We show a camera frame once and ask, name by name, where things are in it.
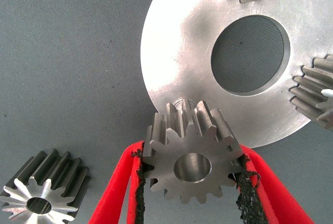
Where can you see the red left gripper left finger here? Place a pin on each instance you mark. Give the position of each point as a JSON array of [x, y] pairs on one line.
[[119, 190]]

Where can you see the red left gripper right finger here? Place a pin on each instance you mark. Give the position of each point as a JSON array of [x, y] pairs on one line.
[[268, 200]]

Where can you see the large shiny steel gear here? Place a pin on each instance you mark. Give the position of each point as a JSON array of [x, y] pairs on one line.
[[59, 172]]

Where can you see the small dark steel gear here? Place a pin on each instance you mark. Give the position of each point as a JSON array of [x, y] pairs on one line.
[[187, 140]]

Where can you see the dark grey table cloth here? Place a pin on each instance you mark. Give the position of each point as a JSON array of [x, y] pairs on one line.
[[65, 52]]

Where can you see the round metal plate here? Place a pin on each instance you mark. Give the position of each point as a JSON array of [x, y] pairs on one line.
[[182, 52]]

